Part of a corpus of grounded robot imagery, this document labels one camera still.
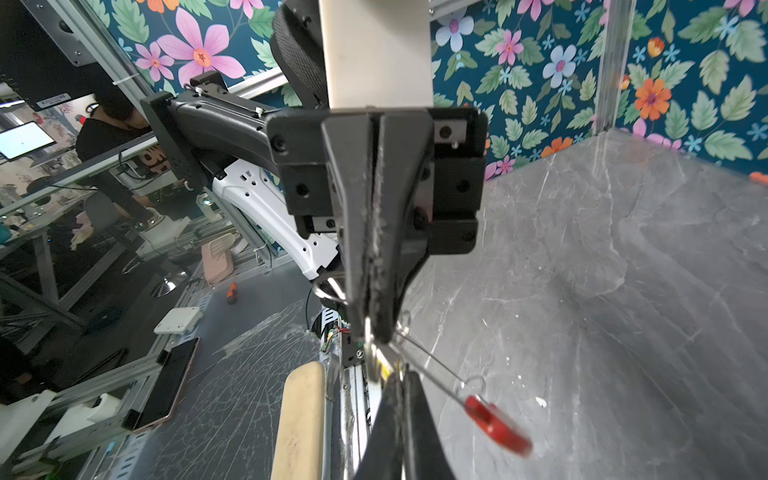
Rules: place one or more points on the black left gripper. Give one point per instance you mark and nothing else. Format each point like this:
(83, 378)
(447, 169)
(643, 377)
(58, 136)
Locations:
(381, 174)

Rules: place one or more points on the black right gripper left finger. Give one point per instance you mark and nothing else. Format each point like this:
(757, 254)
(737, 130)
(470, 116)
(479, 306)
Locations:
(383, 457)

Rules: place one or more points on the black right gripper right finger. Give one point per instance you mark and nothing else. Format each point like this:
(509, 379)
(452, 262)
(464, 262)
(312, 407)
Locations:
(424, 457)

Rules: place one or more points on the metal keyring with red grip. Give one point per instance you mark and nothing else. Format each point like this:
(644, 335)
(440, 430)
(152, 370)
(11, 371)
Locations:
(465, 392)

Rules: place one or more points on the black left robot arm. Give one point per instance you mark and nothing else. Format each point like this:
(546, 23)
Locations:
(206, 128)

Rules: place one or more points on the beige pad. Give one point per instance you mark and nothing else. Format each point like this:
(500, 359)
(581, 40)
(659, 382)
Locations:
(299, 446)

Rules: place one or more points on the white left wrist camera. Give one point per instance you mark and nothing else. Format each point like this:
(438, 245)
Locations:
(377, 53)

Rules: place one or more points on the black monitor on frame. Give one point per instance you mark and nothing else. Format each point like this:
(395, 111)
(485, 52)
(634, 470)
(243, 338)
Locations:
(42, 60)

